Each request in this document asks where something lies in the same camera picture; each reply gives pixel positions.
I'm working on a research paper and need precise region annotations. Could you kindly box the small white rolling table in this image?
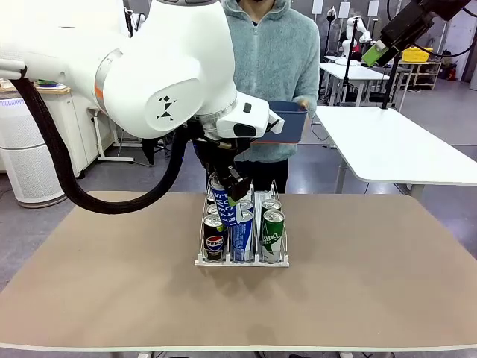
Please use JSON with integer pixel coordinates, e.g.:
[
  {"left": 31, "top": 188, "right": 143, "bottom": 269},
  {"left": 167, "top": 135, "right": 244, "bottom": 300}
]
[{"left": 87, "top": 106, "right": 135, "bottom": 164}]

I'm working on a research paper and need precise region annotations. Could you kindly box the person in teal fleece jacket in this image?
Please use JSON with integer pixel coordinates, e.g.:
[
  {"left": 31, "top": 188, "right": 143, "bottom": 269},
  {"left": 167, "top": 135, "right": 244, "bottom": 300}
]
[{"left": 222, "top": 0, "right": 322, "bottom": 194}]

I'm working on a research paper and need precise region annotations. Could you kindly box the white side table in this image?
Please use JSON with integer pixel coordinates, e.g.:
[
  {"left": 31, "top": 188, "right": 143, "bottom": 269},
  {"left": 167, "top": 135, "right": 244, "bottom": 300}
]
[{"left": 315, "top": 106, "right": 477, "bottom": 198}]

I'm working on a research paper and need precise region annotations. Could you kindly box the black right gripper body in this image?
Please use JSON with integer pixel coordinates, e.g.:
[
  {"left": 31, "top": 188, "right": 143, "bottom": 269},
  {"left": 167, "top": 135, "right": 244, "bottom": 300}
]
[{"left": 380, "top": 0, "right": 436, "bottom": 50}]

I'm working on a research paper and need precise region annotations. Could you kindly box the yellow plastic basket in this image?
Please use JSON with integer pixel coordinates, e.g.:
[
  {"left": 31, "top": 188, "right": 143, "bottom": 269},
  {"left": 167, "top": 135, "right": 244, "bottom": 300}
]
[{"left": 400, "top": 46, "right": 435, "bottom": 63}]

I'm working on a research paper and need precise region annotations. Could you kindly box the white cylindrical air purifier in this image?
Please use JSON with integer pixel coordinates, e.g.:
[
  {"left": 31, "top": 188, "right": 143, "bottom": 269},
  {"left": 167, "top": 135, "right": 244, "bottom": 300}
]
[{"left": 0, "top": 97, "right": 70, "bottom": 209}]

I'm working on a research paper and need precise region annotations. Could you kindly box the white clear can dispenser rack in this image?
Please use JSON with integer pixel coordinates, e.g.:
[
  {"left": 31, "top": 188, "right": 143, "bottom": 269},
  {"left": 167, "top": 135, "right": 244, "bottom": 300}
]
[{"left": 194, "top": 178, "right": 291, "bottom": 269}]

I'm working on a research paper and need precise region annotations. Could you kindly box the blue plastic bin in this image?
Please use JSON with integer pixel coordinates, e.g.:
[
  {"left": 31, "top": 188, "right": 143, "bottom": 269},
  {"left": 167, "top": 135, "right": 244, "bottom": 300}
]
[{"left": 253, "top": 100, "right": 310, "bottom": 145}]

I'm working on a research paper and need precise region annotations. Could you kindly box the wooden shelf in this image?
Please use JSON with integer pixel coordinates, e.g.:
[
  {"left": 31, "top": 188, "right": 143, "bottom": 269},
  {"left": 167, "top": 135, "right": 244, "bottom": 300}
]
[{"left": 400, "top": 59, "right": 443, "bottom": 91}]

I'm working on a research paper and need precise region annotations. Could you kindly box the black pole stand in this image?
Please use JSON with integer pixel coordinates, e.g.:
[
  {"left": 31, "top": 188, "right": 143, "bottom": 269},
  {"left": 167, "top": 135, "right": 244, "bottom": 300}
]
[{"left": 341, "top": 16, "right": 361, "bottom": 109}]

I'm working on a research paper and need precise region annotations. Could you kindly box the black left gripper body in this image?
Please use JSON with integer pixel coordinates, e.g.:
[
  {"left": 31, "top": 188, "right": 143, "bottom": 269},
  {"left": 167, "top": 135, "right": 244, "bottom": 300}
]
[{"left": 192, "top": 121, "right": 262, "bottom": 177}]

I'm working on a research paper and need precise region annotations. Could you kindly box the green Tsingtao beer can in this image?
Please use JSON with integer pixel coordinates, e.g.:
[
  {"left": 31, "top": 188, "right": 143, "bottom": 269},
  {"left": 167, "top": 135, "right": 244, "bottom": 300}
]
[
  {"left": 260, "top": 210, "right": 285, "bottom": 264},
  {"left": 260, "top": 199, "right": 282, "bottom": 216}
]

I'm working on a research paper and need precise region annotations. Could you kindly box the white background table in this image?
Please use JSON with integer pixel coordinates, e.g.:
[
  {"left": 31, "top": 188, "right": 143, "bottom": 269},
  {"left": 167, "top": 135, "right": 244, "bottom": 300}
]
[{"left": 319, "top": 62, "right": 391, "bottom": 108}]

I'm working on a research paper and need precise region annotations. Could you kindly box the person's left forearm teal sleeve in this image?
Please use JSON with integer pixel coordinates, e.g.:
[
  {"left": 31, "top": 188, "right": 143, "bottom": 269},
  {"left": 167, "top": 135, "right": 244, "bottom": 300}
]
[{"left": 294, "top": 63, "right": 322, "bottom": 109}]

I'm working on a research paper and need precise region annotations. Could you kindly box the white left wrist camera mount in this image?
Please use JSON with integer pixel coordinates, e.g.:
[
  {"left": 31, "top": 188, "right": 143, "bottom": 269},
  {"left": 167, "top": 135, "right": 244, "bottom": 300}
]
[{"left": 265, "top": 110, "right": 287, "bottom": 136}]

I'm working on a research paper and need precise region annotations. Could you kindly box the white desk cabinet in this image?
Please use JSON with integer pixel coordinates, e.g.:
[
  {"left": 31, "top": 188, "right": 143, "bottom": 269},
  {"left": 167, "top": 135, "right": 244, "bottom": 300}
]
[{"left": 35, "top": 80, "right": 124, "bottom": 178}]

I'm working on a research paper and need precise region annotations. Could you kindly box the black tripod stand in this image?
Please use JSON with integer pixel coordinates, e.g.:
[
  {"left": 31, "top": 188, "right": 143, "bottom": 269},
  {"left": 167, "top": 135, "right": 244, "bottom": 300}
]
[{"left": 380, "top": 55, "right": 407, "bottom": 110}]

